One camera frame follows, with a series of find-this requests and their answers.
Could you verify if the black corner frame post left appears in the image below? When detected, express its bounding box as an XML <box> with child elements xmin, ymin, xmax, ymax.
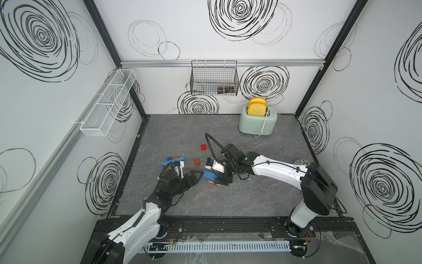
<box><xmin>83</xmin><ymin>0</ymin><xmax>148</xmax><ymax>120</ymax></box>

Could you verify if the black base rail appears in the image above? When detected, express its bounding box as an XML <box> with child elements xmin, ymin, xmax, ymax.
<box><xmin>162</xmin><ymin>216</ymin><xmax>358</xmax><ymax>239</ymax></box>

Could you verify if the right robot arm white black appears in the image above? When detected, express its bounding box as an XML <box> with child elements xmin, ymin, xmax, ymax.
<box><xmin>206</xmin><ymin>144</ymin><xmax>338</xmax><ymax>237</ymax></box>

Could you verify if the grey wall rail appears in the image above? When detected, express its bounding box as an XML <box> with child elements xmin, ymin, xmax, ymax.
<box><xmin>121</xmin><ymin>59</ymin><xmax>325</xmax><ymax>68</ymax></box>

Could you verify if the black corner frame post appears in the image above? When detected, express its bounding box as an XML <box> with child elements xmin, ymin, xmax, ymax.
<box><xmin>83</xmin><ymin>0</ymin><xmax>148</xmax><ymax>120</ymax></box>
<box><xmin>295</xmin><ymin>0</ymin><xmax>369</xmax><ymax>118</ymax></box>

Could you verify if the white cable duct strip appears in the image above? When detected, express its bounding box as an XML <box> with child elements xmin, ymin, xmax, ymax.
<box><xmin>141</xmin><ymin>241</ymin><xmax>291</xmax><ymax>254</ymax></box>

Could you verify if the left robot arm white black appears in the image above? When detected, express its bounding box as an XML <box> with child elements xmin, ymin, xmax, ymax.
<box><xmin>81</xmin><ymin>169</ymin><xmax>204</xmax><ymax>264</ymax></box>

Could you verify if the light blue long lego brick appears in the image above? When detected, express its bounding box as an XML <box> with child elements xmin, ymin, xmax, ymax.
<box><xmin>203</xmin><ymin>171</ymin><xmax>216</xmax><ymax>182</ymax></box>

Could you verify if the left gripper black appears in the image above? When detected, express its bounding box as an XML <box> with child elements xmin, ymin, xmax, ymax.
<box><xmin>168</xmin><ymin>170</ymin><xmax>202</xmax><ymax>199</ymax></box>

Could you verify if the black wire wall basket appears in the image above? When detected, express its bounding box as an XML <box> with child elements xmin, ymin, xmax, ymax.
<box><xmin>189</xmin><ymin>66</ymin><xmax>240</xmax><ymax>96</ymax></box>

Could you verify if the black corner frame post right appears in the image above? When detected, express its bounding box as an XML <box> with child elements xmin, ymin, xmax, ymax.
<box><xmin>295</xmin><ymin>0</ymin><xmax>369</xmax><ymax>118</ymax></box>

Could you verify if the mint green toaster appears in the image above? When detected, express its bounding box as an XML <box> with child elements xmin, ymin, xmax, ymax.
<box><xmin>238</xmin><ymin>106</ymin><xmax>278</xmax><ymax>135</ymax></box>

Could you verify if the white toaster cable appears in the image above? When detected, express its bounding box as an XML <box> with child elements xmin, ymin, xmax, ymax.
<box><xmin>254</xmin><ymin>106</ymin><xmax>270</xmax><ymax>138</ymax></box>

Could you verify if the white wire wall shelf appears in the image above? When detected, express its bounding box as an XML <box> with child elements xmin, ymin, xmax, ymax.
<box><xmin>80</xmin><ymin>68</ymin><xmax>136</xmax><ymax>137</ymax></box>

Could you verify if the yellow toast slice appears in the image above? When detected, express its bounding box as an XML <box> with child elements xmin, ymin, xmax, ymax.
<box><xmin>247</xmin><ymin>97</ymin><xmax>267</xmax><ymax>117</ymax></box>

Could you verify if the patterned ceramic bowl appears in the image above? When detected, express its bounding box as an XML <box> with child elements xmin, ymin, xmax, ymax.
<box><xmin>294</xmin><ymin>159</ymin><xmax>311</xmax><ymax>166</ymax></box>

